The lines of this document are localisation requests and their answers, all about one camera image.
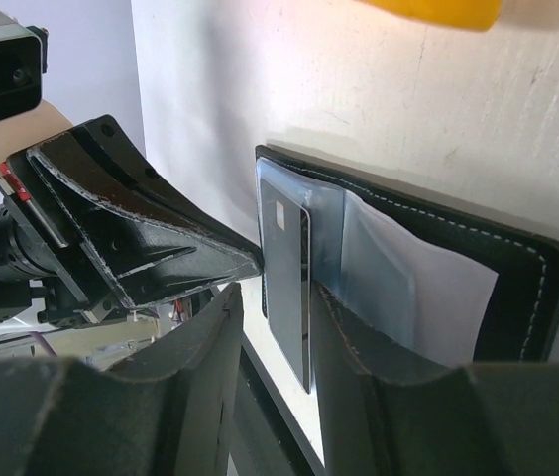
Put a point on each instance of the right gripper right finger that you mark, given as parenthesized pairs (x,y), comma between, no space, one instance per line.
(384,410)

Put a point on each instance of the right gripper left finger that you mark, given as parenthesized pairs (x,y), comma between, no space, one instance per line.
(165,410)

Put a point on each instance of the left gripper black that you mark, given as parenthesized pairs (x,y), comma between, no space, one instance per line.
(91,230)

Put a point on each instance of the black leather card holder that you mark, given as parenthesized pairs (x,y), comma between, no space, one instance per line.
(452,286)

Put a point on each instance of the dark grey credit card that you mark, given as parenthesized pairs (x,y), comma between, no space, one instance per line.
(287,287)

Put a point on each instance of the orange plastic bin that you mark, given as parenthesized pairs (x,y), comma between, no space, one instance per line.
(470,15)

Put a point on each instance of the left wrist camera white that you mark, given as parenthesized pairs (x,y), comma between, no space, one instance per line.
(26,118)

